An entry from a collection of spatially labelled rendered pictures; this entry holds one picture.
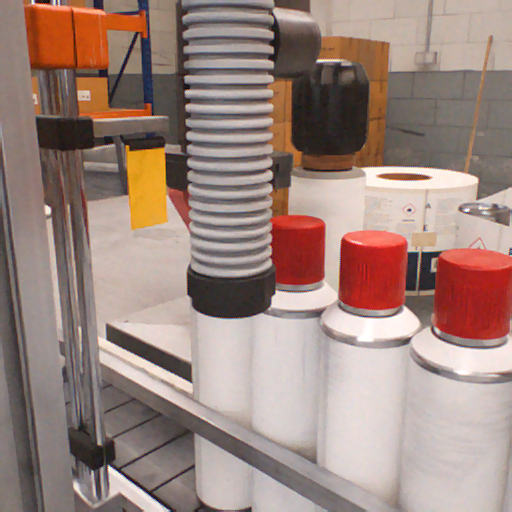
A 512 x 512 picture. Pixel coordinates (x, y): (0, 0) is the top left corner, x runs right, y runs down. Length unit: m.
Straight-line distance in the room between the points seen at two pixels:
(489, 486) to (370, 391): 0.07
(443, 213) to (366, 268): 0.54
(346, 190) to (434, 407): 0.39
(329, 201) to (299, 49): 0.19
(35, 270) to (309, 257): 0.14
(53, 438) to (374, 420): 0.16
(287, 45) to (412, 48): 4.66
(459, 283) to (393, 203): 0.54
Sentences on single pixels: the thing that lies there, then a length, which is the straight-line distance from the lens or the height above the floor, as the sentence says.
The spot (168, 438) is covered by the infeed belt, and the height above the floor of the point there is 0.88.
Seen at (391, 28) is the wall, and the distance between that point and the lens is 5.23.
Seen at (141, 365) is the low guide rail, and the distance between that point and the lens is 0.56.
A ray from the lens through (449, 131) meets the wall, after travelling 5.02.
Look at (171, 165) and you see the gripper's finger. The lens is 0.46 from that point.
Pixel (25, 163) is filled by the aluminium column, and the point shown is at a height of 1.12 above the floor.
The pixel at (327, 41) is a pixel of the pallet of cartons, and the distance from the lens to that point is 3.80.
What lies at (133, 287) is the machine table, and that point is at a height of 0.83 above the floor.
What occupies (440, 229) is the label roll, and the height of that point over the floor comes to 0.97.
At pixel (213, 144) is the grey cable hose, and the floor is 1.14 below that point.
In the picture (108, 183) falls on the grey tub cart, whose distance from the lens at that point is 2.83.
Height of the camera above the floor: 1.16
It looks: 17 degrees down
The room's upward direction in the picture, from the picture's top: straight up
